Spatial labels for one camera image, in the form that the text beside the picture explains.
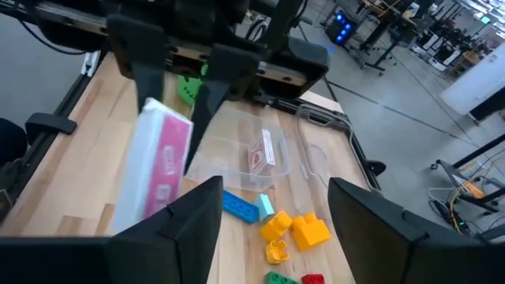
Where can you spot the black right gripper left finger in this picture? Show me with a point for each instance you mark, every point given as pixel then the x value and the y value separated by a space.
pixel 177 244

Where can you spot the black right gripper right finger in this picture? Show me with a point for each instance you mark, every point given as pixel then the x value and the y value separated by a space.
pixel 367 236

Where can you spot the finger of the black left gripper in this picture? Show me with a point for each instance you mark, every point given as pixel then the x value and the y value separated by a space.
pixel 233 71
pixel 138 51

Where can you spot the red building brick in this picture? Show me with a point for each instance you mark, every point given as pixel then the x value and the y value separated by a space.
pixel 313 280

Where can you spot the blue long brick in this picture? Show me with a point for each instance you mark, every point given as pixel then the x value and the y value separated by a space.
pixel 240 207

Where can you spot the pink playing card deck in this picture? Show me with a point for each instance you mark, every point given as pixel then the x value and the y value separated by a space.
pixel 158 165

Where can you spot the yellow single-stud block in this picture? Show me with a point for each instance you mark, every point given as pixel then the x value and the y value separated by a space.
pixel 276 226

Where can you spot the red patterned card deck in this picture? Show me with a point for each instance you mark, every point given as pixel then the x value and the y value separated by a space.
pixel 262 158

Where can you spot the green long building brick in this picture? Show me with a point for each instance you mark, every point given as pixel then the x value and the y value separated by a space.
pixel 280 279

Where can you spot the green plastic bucket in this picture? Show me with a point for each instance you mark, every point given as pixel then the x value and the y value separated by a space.
pixel 187 88

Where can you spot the yellow stepped building block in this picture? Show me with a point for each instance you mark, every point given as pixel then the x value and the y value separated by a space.
pixel 309 234

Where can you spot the computer with blue lights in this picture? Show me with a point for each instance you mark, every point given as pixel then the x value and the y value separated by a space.
pixel 339 29

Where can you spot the tall clear plastic container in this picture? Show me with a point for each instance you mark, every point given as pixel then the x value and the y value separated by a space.
pixel 221 158

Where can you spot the pale teal small block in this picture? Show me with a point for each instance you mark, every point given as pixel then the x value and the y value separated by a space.
pixel 265 206

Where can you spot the black standing desk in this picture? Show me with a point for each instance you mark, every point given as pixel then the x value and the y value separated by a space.
pixel 394 13

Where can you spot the black floor stand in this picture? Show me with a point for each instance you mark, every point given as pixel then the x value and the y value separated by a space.
pixel 479 152

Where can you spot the white board panel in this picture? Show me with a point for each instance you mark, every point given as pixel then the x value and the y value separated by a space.
pixel 481 83

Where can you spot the black table-edge bracket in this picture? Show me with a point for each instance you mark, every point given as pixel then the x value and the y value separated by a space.
pixel 51 123

